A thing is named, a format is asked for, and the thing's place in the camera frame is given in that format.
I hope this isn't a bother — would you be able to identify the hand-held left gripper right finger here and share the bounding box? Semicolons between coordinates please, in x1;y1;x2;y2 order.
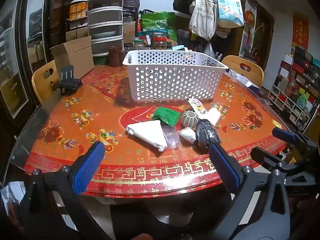
209;143;292;240

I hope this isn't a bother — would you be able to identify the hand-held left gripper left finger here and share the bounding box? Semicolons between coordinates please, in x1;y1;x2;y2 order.
25;142;106;240

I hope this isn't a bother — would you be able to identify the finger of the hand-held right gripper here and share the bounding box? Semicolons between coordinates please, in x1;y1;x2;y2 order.
251;147;303;178
272;127;319;153

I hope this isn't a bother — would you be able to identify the black plastic bag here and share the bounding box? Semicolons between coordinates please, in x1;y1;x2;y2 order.
195;119;222;150

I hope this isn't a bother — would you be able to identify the small white soft packet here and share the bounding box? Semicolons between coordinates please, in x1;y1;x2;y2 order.
178;127;197;143

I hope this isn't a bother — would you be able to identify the white cloth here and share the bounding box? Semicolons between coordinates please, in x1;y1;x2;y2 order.
205;108;221;126

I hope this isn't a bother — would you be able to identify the pale pumpkin-shaped squishy toy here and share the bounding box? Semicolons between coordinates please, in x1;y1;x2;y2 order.
180;110;200;128

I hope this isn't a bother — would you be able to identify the cartoon print tissue packet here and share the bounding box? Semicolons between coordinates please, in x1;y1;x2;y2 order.
187;99;208;117

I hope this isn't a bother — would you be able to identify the white triangular bag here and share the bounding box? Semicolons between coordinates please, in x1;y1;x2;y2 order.
126;120;168;152

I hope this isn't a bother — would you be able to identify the green cloth pouch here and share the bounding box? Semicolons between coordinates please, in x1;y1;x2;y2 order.
152;107;180;126

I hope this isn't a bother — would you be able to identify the white perforated plastic basket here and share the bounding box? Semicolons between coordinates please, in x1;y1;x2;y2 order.
122;49;229;102

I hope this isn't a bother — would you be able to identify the display shelf with boxes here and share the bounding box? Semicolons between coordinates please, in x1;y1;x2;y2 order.
267;45;320;130

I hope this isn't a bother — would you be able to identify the red printed tablecloth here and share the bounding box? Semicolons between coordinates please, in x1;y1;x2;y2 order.
10;62;290;198

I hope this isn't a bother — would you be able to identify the clear plastic bag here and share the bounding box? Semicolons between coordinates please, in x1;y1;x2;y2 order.
161;126;180;150

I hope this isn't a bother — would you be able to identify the white and blue box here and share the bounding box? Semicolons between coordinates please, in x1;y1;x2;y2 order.
234;74;260;90

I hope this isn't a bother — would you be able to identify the wooden chair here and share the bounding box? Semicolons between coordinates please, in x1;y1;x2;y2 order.
221;55;265;88
32;60;60;104

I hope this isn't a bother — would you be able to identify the white plastic bag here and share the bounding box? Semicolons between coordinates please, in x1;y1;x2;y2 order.
1;181;25;215

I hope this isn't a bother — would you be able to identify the black phone stand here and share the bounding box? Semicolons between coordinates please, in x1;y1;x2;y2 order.
57;65;83;96

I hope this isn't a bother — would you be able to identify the potted orchid plant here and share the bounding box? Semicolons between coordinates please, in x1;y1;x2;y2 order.
244;25;263;60

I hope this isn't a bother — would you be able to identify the open cardboard box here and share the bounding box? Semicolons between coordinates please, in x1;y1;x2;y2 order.
49;35;95;80

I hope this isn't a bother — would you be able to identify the brown ceramic jar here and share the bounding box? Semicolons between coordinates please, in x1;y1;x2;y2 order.
108;46;125;67

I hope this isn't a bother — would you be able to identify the red hanging ornament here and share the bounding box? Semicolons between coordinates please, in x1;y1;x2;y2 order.
245;10;258;25

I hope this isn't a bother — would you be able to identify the small glass jar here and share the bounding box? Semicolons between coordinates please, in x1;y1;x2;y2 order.
132;37;145;50

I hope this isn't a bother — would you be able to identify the flat cardboard box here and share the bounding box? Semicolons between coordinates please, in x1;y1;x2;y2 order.
65;26;89;42

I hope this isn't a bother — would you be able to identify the blue printed shopping bag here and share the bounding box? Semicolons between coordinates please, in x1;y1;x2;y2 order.
215;0;244;28

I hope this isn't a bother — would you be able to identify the brown cardboard carton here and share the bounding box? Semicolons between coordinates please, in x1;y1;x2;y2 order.
124;21;137;44

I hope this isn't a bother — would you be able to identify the white canvas tote bag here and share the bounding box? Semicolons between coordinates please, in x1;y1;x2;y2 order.
189;0;217;41

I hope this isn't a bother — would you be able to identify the stacked grey food cover tower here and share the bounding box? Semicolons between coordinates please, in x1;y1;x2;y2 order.
87;0;125;57

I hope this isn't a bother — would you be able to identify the yellow box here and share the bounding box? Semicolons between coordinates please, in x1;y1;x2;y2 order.
69;1;88;20

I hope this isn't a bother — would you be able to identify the green shopping bag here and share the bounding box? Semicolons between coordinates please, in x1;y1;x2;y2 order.
141;11;178;43

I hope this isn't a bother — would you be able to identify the red wall poster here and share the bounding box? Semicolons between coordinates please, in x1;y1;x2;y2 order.
292;15;309;49

